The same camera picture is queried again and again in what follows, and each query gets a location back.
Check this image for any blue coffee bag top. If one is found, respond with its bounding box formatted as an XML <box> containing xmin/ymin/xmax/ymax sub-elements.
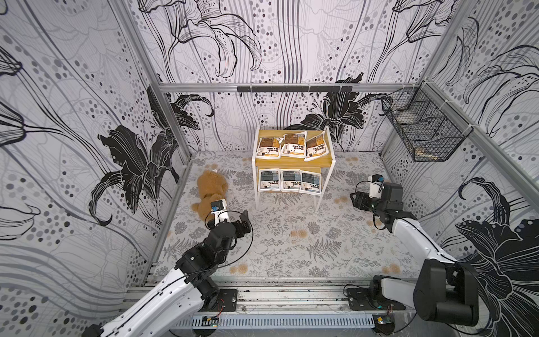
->
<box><xmin>258</xmin><ymin>168</ymin><xmax>281</xmax><ymax>192</ymax></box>

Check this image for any blue coffee bag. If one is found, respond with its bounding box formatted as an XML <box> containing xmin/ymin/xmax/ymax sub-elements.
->
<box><xmin>280</xmin><ymin>169</ymin><xmax>301</xmax><ymax>192</ymax></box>
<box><xmin>258</xmin><ymin>168</ymin><xmax>281</xmax><ymax>192</ymax></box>
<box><xmin>300</xmin><ymin>171</ymin><xmax>322</xmax><ymax>196</ymax></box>

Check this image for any blue coffee bag back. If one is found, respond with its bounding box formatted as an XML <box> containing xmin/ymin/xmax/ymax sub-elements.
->
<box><xmin>300</xmin><ymin>171</ymin><xmax>322</xmax><ymax>196</ymax></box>

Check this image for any brown coffee bag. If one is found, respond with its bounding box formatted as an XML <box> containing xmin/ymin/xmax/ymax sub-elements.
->
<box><xmin>304</xmin><ymin>131</ymin><xmax>329</xmax><ymax>161</ymax></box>
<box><xmin>281</xmin><ymin>131</ymin><xmax>307</xmax><ymax>159</ymax></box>
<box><xmin>255</xmin><ymin>137</ymin><xmax>284</xmax><ymax>160</ymax></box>

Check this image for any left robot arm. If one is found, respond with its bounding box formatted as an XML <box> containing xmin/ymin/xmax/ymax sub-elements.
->
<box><xmin>82</xmin><ymin>210</ymin><xmax>253</xmax><ymax>336</ymax></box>

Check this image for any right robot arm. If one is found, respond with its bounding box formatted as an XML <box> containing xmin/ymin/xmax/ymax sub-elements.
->
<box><xmin>350</xmin><ymin>175</ymin><xmax>479</xmax><ymax>327</ymax></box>

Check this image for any white wooden two-tier shelf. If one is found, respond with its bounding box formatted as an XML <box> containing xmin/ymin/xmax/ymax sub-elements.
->
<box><xmin>251</xmin><ymin>126</ymin><xmax>336</xmax><ymax>211</ymax></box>

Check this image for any brown teddy bear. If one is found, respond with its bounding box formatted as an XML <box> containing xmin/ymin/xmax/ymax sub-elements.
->
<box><xmin>192</xmin><ymin>170</ymin><xmax>229</xmax><ymax>220</ymax></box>

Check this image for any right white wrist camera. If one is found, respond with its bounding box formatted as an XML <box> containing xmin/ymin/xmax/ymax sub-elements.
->
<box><xmin>368</xmin><ymin>174</ymin><xmax>384</xmax><ymax>198</ymax></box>

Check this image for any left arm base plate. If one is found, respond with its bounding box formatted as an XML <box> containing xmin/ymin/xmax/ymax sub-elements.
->
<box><xmin>200</xmin><ymin>289</ymin><xmax>238</xmax><ymax>315</ymax></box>

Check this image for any grey slotted cable duct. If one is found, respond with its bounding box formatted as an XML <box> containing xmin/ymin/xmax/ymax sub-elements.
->
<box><xmin>173</xmin><ymin>313</ymin><xmax>375</xmax><ymax>330</ymax></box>

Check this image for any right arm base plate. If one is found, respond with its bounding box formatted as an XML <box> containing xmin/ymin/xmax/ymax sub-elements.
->
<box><xmin>343</xmin><ymin>286</ymin><xmax>406</xmax><ymax>313</ymax></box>

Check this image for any black wire basket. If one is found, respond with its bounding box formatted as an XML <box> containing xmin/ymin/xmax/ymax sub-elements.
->
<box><xmin>382</xmin><ymin>86</ymin><xmax>474</xmax><ymax>162</ymax></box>

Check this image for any black wall bar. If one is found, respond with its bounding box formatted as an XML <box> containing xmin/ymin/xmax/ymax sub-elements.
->
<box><xmin>237</xmin><ymin>85</ymin><xmax>353</xmax><ymax>93</ymax></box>

